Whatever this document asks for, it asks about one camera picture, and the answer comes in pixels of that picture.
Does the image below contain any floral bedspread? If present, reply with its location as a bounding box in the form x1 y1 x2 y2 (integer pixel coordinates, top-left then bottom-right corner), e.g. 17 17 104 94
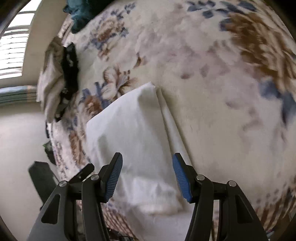
44 0 296 241

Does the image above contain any beige folded garment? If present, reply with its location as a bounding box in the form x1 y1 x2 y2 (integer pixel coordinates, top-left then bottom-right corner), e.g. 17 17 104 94
36 36 65 123

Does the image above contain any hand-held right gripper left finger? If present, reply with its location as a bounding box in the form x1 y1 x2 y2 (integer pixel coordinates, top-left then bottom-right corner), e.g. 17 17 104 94
28 152 123 241

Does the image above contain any dark clothes pile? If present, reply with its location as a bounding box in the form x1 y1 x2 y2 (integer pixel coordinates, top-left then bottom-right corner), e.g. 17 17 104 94
43 139 56 165

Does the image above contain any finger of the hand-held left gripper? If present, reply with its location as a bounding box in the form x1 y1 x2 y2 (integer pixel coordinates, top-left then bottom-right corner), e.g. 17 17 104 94
68 163 96 184

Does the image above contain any barred window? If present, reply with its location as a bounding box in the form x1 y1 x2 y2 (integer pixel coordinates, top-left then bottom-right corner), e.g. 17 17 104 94
0 11 35 80

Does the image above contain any teal striped curtain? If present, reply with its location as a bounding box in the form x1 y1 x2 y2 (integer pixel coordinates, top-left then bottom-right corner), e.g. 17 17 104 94
0 85 38 107

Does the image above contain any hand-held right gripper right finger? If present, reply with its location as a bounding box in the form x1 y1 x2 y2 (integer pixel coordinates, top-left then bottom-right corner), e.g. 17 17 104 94
172 152 263 241

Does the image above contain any white t-shirt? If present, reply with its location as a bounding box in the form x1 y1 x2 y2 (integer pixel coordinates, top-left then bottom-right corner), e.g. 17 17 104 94
85 82 197 241

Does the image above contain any teal duvet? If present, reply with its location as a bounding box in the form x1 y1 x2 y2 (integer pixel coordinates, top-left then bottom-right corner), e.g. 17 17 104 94
63 0 111 34

